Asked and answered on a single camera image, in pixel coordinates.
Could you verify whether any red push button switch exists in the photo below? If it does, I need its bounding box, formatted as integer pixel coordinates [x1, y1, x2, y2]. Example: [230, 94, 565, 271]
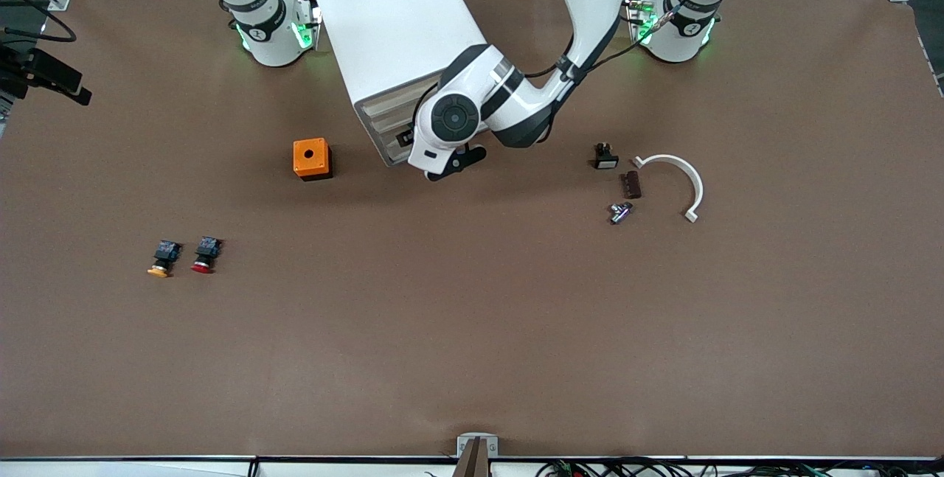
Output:
[191, 237, 223, 274]

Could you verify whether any orange button box with hole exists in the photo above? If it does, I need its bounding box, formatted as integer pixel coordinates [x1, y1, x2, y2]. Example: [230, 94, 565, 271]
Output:
[293, 138, 333, 181]

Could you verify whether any brown table cover sheet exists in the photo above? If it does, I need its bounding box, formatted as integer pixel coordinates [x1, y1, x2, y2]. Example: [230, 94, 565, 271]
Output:
[0, 0, 944, 459]

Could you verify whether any yellow push button switch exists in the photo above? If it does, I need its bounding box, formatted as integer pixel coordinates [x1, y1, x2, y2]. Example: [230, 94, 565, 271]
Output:
[147, 240, 183, 278]

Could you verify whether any white curved plastic bracket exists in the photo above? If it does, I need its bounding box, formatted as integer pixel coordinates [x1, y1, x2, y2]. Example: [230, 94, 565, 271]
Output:
[632, 154, 705, 224]

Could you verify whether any grey metal table bracket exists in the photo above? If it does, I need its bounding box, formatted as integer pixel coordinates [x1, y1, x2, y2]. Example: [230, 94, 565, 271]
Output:
[457, 433, 499, 459]

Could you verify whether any white table edge rail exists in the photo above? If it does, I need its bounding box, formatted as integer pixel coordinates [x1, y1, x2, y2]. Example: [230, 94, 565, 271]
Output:
[0, 456, 944, 477]

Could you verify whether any black cable bundle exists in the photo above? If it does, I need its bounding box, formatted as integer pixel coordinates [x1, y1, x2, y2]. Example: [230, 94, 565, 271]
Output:
[535, 457, 944, 477]

